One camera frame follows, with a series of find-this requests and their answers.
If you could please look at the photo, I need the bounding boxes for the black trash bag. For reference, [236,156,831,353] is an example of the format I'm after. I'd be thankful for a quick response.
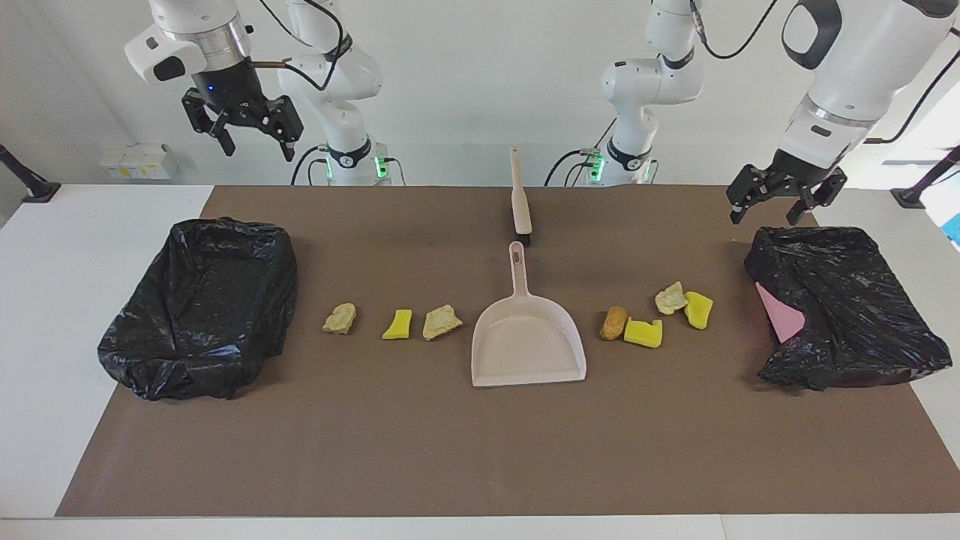
[744,225,954,392]
[97,217,299,401]

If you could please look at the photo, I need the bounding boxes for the yellow sponge piece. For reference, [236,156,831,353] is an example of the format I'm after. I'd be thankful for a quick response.
[623,316,665,350]
[682,290,715,331]
[381,308,413,341]

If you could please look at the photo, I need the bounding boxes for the black stand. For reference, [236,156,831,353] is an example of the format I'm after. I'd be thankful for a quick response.
[0,142,62,204]
[890,145,960,210]

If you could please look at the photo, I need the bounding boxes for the beige hand brush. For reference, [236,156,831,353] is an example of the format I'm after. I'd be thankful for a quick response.
[508,145,534,248]

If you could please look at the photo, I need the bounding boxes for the pink dustpan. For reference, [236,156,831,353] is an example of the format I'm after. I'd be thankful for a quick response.
[470,240,588,389]

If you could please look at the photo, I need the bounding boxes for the brown crumpled piece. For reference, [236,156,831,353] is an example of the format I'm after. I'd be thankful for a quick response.
[599,305,630,341]

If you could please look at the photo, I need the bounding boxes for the beige crumpled paper piece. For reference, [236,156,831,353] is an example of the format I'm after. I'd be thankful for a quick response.
[322,301,358,336]
[654,280,689,317]
[421,303,464,342]

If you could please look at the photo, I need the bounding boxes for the white boxes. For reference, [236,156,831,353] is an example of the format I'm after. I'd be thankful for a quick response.
[99,143,180,182]

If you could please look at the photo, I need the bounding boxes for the black cable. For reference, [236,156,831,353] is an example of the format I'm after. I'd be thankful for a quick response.
[862,28,960,145]
[543,118,618,188]
[290,143,332,187]
[250,0,348,92]
[689,0,782,62]

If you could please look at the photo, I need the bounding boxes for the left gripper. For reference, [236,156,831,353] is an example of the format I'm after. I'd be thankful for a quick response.
[725,148,849,227]

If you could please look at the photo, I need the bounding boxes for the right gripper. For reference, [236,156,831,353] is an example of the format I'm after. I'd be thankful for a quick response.
[181,58,305,163]

